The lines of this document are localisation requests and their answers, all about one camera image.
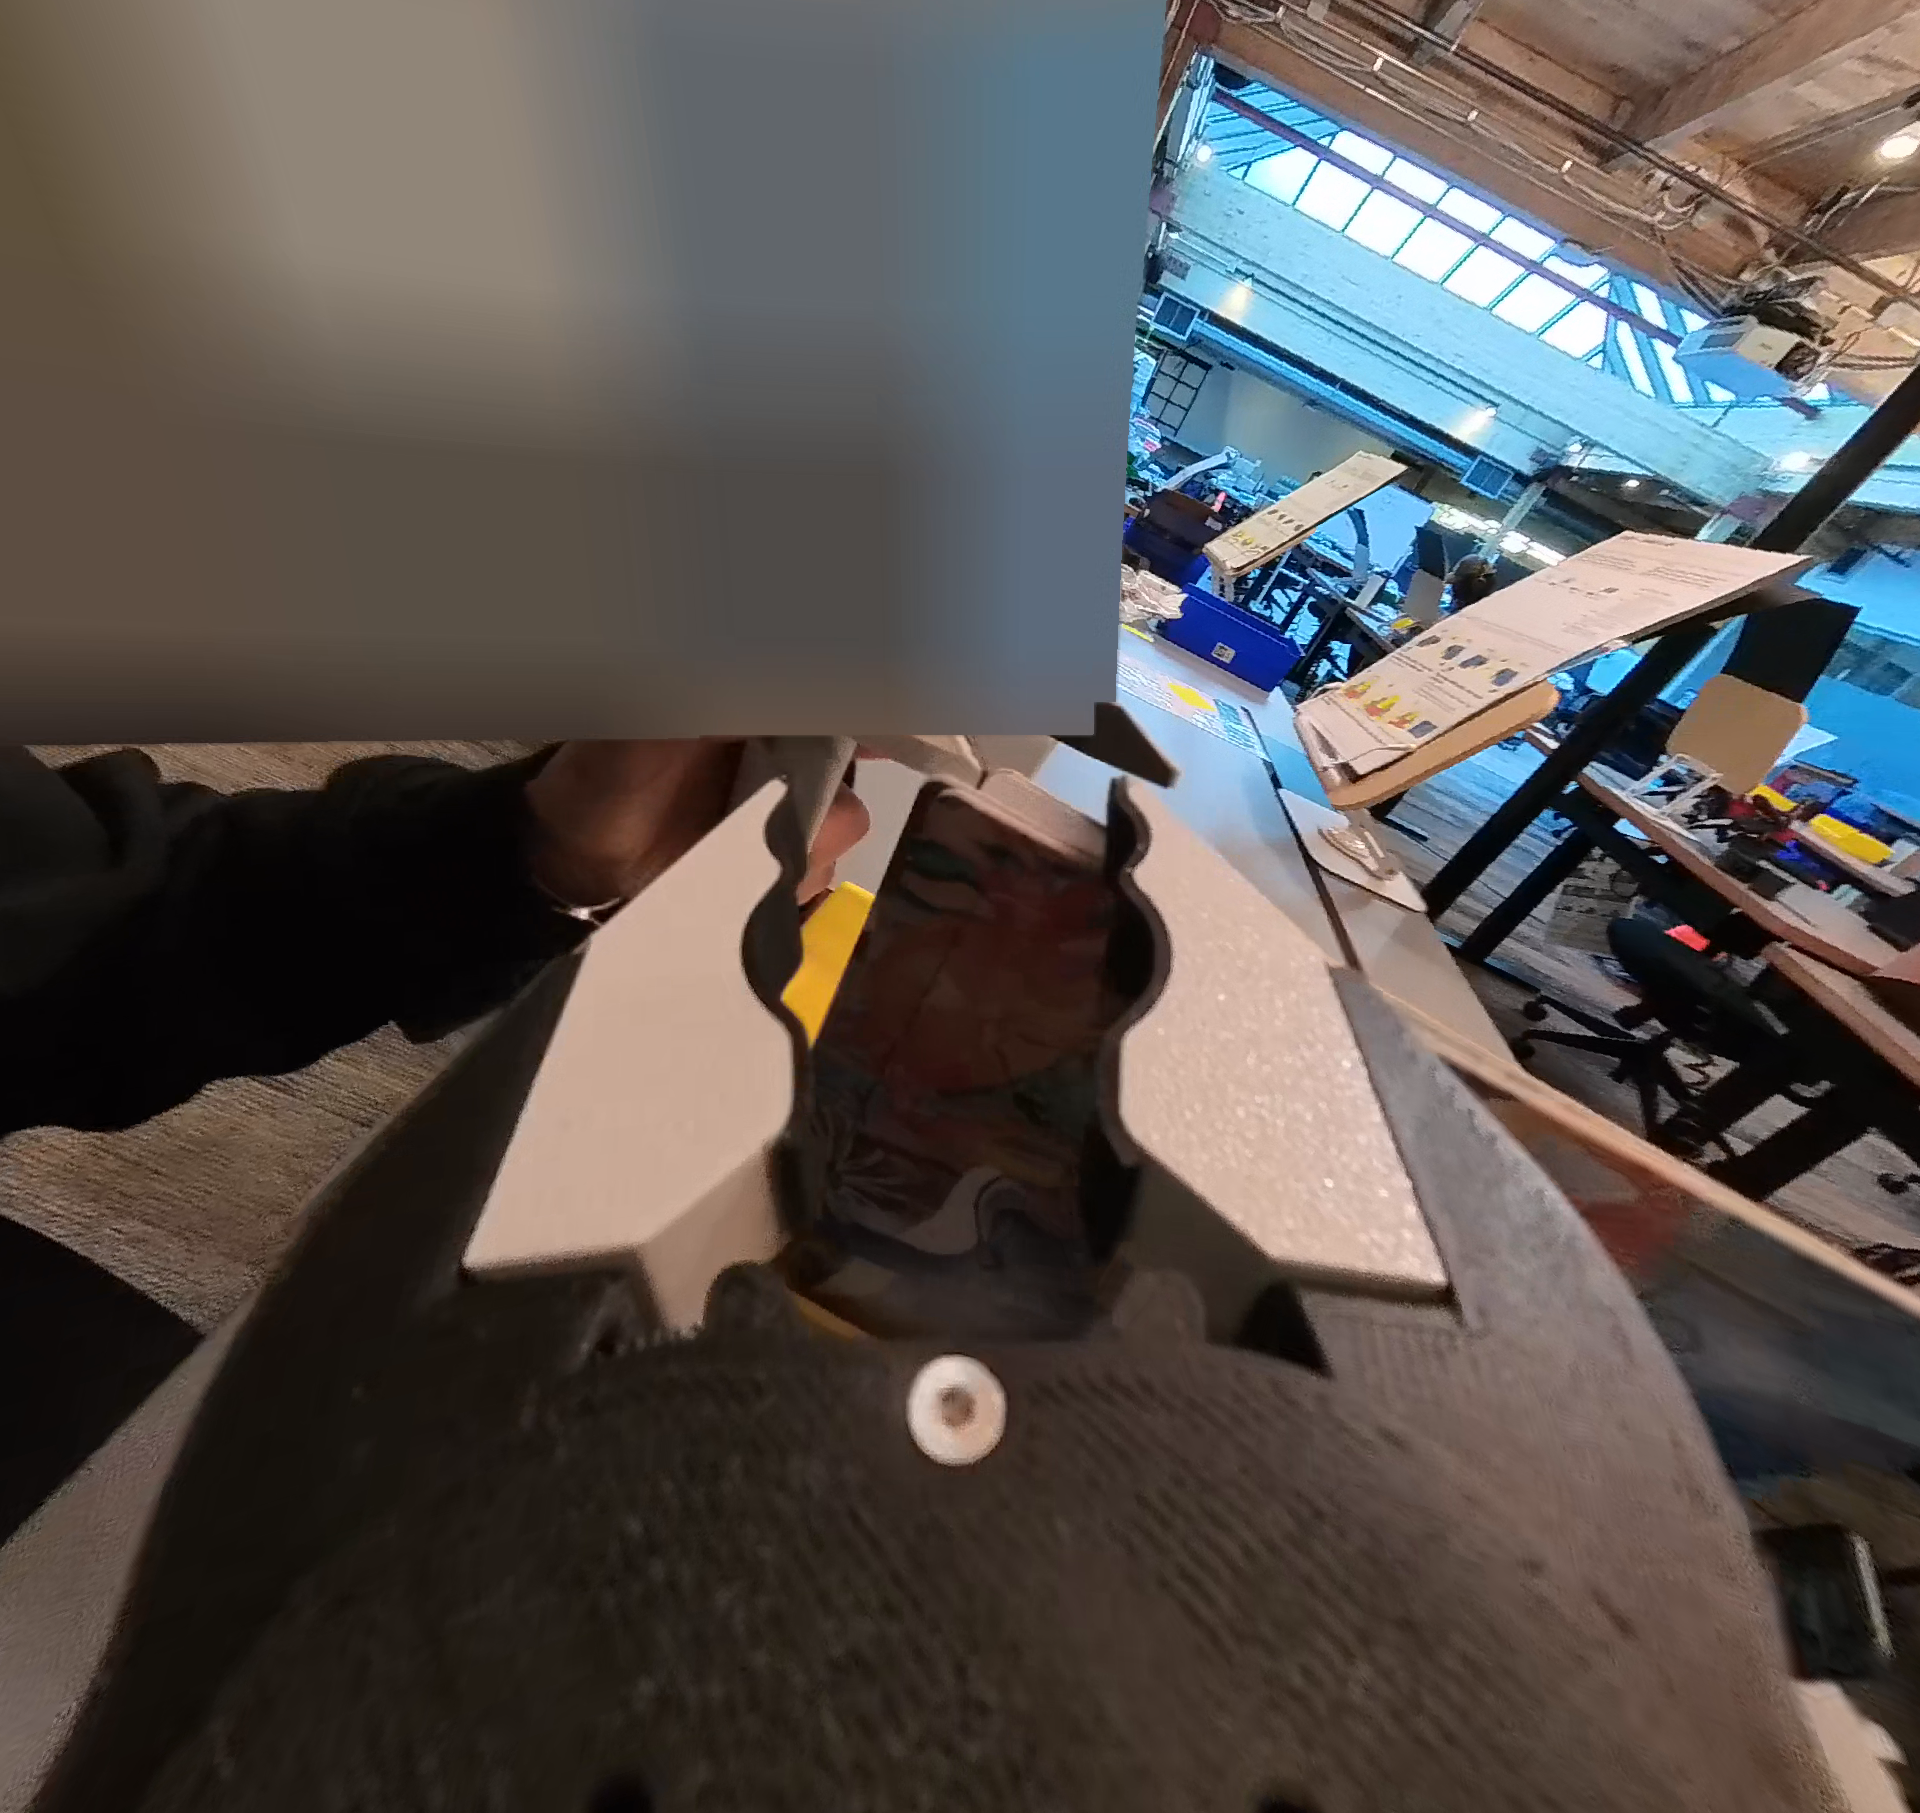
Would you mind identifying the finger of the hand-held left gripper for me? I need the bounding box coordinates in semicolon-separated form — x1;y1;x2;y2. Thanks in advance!
859;700;1182;793

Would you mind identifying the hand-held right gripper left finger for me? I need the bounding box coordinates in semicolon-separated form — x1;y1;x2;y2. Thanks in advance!
465;777;822;1336

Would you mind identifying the wooden background desk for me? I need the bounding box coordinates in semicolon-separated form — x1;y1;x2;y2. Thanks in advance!
1574;755;1920;1200

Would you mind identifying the black pole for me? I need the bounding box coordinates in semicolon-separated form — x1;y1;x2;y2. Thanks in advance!
1423;364;1920;964

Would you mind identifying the neighbouring grey table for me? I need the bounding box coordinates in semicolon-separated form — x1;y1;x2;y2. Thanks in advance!
1117;627;1510;1079

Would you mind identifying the person's left hand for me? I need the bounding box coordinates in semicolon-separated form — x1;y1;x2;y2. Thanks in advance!
526;735;876;927

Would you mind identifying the wooden board stand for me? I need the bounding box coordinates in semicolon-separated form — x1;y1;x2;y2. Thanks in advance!
1292;530;1819;918
1200;451;1411;582

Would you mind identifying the ceiling mounted projector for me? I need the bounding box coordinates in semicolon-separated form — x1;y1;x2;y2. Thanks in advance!
1669;276;1830;390

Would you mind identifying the black office chair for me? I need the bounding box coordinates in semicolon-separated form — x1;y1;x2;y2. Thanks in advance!
1517;912;1839;1170

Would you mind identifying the black and tan board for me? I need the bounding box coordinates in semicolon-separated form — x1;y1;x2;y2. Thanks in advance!
1665;596;1865;794

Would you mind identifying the black charger green display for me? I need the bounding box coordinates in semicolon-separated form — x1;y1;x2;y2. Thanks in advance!
1757;1523;1895;1682

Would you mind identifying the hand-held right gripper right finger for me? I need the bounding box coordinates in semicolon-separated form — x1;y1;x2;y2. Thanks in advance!
1084;777;1454;1344

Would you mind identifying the blue plastic bin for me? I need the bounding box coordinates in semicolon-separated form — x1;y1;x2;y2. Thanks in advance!
1158;580;1304;692

